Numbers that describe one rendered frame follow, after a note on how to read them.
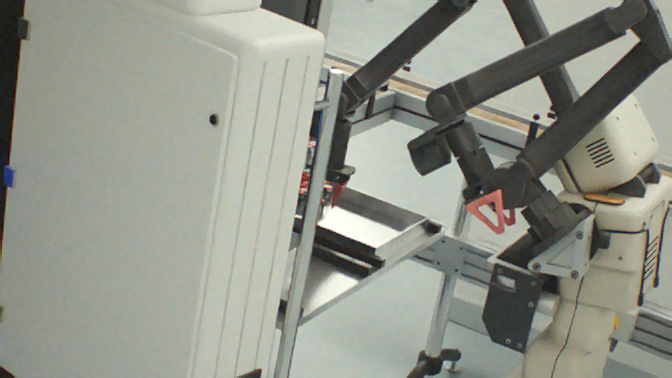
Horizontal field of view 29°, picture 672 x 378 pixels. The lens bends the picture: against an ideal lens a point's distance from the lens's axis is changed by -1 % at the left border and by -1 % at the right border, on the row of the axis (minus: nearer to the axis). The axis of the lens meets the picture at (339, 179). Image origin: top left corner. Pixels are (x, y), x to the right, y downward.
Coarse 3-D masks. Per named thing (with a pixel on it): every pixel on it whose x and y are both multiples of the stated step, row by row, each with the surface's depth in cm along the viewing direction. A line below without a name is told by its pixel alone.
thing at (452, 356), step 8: (448, 352) 422; (456, 352) 429; (424, 360) 410; (432, 360) 409; (440, 360) 411; (448, 360) 425; (456, 360) 432; (416, 368) 406; (424, 368) 407; (432, 368) 410; (440, 368) 412; (448, 368) 434; (456, 368) 434; (408, 376) 403; (416, 376) 403; (424, 376) 407
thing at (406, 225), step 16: (352, 192) 315; (336, 208) 311; (352, 208) 312; (368, 208) 314; (384, 208) 312; (400, 208) 310; (320, 224) 300; (336, 224) 302; (352, 224) 303; (368, 224) 305; (384, 224) 307; (400, 224) 308; (416, 224) 301; (352, 240) 287; (368, 240) 296; (384, 240) 298; (400, 240) 296
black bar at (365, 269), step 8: (312, 248) 284; (320, 248) 283; (320, 256) 283; (328, 256) 282; (336, 256) 281; (344, 256) 281; (344, 264) 281; (352, 264) 280; (360, 264) 279; (368, 264) 280; (360, 272) 279; (368, 272) 278
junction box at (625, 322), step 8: (616, 312) 369; (624, 312) 368; (632, 312) 368; (616, 320) 370; (624, 320) 368; (632, 320) 367; (616, 328) 370; (624, 328) 369; (632, 328) 370; (616, 336) 371; (624, 336) 370
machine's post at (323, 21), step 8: (320, 0) 308; (328, 0) 311; (320, 8) 309; (328, 8) 312; (320, 16) 310; (328, 16) 313; (320, 24) 311; (328, 24) 314; (320, 32) 312; (320, 72) 319; (304, 168) 328; (272, 344) 345
